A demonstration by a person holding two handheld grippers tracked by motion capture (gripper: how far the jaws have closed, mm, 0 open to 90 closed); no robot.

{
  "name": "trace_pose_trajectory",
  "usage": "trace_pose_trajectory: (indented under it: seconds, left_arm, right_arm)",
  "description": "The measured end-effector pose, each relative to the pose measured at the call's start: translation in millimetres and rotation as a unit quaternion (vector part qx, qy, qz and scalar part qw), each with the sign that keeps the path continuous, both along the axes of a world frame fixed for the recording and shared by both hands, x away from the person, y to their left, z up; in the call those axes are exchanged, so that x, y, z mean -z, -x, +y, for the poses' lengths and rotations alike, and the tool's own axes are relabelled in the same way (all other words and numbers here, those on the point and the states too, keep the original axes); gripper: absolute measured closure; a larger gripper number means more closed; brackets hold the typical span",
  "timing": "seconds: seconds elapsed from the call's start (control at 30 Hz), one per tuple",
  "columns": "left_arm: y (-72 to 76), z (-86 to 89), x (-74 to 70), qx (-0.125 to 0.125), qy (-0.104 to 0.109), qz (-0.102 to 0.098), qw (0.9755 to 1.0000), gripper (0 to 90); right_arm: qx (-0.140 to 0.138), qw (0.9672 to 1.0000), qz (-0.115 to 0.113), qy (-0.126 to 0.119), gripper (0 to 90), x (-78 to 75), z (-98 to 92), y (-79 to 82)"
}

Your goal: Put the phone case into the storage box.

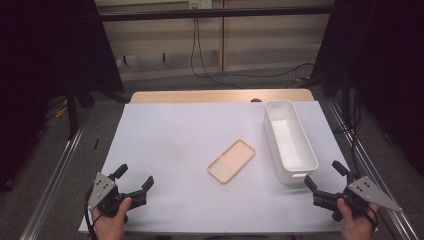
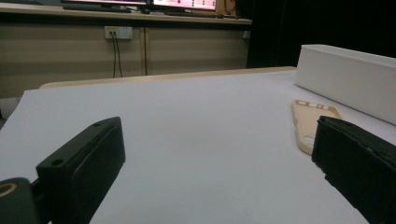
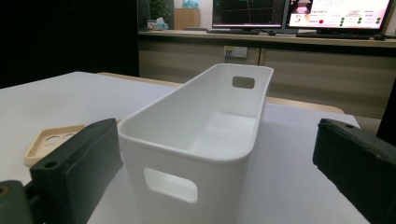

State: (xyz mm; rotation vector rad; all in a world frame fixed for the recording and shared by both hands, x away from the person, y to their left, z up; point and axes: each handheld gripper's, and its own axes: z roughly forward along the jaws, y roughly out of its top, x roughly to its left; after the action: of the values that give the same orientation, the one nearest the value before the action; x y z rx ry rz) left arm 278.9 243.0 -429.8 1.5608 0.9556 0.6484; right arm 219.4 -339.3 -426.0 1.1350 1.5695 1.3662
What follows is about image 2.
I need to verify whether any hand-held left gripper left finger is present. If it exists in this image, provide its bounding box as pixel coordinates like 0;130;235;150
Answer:
35;116;127;224

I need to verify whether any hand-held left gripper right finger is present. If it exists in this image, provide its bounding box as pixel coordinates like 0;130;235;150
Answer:
311;115;396;224

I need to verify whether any beige phone case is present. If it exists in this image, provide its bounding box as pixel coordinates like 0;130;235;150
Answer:
291;99;344;156

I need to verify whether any white plastic storage box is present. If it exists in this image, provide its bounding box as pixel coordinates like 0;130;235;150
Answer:
294;44;396;126

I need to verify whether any light wooden table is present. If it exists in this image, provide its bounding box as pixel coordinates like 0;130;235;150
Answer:
39;65;297;90

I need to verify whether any white table cover sheet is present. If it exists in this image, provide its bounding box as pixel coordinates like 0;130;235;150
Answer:
0;69;396;224

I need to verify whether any long wooden desk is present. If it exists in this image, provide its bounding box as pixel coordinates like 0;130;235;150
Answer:
0;3;253;26

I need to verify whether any black keyboard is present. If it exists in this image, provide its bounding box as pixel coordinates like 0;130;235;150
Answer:
62;3;133;14
163;10;224;19

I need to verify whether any computer monitor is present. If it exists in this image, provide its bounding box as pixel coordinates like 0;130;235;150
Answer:
60;0;149;7
151;0;218;11

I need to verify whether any white wall socket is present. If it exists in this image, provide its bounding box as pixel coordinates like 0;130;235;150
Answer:
104;25;134;40

